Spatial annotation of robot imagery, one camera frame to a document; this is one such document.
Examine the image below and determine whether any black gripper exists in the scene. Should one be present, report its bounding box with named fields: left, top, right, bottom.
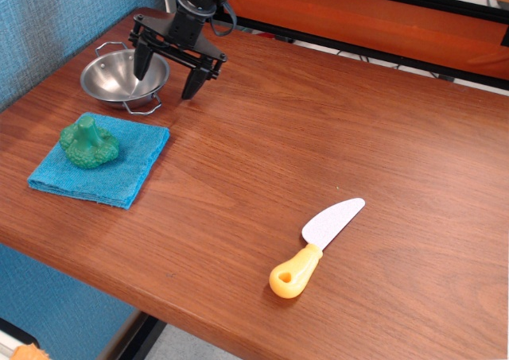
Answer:
left=129, top=0, right=227, bottom=100

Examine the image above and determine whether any steel bowl with wire handles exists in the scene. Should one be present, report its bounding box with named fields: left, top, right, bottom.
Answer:
left=80, top=41, right=170, bottom=116

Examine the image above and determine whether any green toy broccoli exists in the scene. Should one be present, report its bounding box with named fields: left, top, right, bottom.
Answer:
left=59, top=115, right=119, bottom=169

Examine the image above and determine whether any blue folded cloth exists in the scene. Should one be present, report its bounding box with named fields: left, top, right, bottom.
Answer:
left=28, top=113, right=170, bottom=209

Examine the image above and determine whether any orange object at corner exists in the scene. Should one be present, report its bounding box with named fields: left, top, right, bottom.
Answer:
left=1, top=319, right=50, bottom=360

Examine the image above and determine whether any toy knife orange handle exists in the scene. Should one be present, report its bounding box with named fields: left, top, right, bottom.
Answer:
left=269, top=198, right=366, bottom=299

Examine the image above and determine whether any black table leg frame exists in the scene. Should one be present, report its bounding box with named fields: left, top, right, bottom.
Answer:
left=96, top=309, right=166, bottom=359

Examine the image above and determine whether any orange panel black frame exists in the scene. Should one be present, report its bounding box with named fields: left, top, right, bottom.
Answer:
left=231, top=0, right=508, bottom=89

